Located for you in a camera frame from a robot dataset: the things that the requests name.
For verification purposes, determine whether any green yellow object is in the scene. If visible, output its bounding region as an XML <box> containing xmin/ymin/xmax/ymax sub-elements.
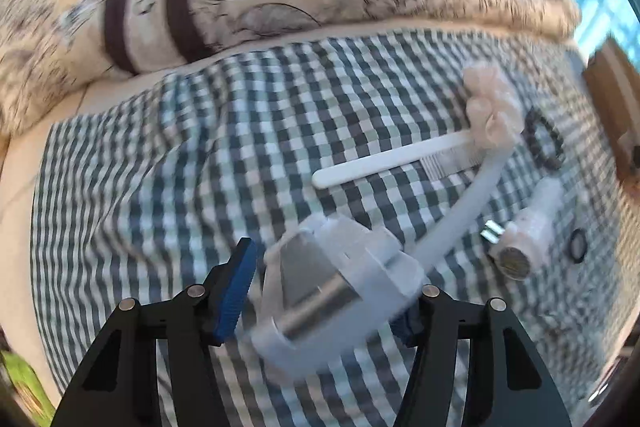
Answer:
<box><xmin>0</xmin><ymin>349</ymin><xmax>56</xmax><ymax>427</ymax></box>

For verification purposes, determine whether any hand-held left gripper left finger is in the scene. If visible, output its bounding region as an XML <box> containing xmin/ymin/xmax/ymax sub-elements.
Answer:
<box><xmin>50</xmin><ymin>238</ymin><xmax>258</xmax><ymax>427</ymax></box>

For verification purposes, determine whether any white cylindrical flashlight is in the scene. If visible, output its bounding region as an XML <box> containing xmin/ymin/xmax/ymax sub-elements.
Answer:
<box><xmin>487</xmin><ymin>177</ymin><xmax>566</xmax><ymax>280</ymax></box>

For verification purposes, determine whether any small black ring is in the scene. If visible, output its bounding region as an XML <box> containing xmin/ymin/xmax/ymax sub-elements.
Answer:
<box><xmin>570</xmin><ymin>229</ymin><xmax>588</xmax><ymax>264</ymax></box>

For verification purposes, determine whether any white toothbrush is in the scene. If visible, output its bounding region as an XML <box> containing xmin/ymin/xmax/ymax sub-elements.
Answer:
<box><xmin>312</xmin><ymin>129</ymin><xmax>481</xmax><ymax>188</ymax></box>

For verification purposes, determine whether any black scrunchie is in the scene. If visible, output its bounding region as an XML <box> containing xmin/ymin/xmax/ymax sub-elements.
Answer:
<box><xmin>522</xmin><ymin>109</ymin><xmax>566</xmax><ymax>170</ymax></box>

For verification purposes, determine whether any white holder with metal cylinder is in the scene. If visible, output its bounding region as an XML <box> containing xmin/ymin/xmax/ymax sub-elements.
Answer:
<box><xmin>250</xmin><ymin>213</ymin><xmax>426</xmax><ymax>380</ymax></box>

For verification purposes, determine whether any green white checked cloth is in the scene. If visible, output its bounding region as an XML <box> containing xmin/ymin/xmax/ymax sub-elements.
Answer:
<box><xmin>30</xmin><ymin>29</ymin><xmax>636</xmax><ymax>427</ymax></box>

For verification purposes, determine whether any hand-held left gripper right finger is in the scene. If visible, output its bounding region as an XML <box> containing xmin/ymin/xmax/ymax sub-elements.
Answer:
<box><xmin>392</xmin><ymin>284</ymin><xmax>573</xmax><ymax>427</ymax></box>

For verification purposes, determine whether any white curved plastic band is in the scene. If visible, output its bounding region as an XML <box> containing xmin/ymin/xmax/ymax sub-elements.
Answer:
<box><xmin>410</xmin><ymin>141</ymin><xmax>517</xmax><ymax>273</ymax></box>

